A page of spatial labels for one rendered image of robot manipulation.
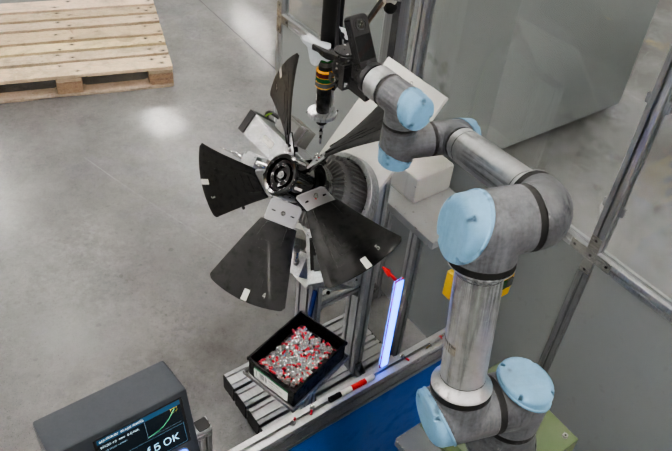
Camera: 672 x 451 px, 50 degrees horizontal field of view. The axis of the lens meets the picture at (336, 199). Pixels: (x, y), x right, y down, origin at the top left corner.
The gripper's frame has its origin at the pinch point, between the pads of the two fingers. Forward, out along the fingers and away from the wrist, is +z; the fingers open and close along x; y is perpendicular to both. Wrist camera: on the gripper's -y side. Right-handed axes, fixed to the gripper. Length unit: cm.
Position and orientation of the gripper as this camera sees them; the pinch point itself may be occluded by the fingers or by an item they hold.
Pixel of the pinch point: (320, 30)
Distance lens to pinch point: 167.1
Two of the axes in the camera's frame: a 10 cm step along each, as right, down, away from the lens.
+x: 8.1, -3.3, 4.9
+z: -5.8, -5.6, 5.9
